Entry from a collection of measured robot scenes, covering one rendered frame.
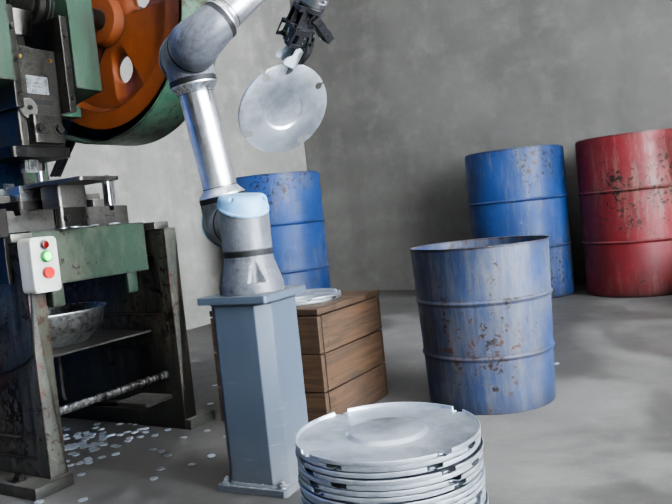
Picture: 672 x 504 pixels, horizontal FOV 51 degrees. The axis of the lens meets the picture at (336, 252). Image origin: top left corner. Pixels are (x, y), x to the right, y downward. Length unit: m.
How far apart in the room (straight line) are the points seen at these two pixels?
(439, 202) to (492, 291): 3.05
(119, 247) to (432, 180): 3.23
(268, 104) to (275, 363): 0.85
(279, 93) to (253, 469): 1.07
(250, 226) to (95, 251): 0.62
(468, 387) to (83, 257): 1.14
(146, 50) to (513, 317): 1.43
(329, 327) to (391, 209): 3.20
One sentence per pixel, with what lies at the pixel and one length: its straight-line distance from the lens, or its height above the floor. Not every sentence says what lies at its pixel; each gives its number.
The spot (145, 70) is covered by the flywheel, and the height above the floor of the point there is 1.14.
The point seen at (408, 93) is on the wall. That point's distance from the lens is 5.12.
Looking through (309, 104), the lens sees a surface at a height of 0.95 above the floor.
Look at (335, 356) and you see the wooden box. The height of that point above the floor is 0.20.
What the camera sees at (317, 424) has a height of 0.26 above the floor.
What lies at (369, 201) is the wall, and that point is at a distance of 5.23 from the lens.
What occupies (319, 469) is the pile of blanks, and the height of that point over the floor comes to 0.25.
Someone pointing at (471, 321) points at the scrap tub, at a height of 0.27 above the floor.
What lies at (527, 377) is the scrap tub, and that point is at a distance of 2.07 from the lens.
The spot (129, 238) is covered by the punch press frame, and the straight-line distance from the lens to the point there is 2.15.
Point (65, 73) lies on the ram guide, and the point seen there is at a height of 1.10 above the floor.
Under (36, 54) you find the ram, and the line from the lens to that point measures 2.26.
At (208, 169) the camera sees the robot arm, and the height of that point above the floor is 0.75.
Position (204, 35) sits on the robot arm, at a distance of 1.65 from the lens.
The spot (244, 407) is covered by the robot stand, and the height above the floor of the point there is 0.20.
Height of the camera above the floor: 0.61
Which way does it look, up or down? 3 degrees down
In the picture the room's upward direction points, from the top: 6 degrees counter-clockwise
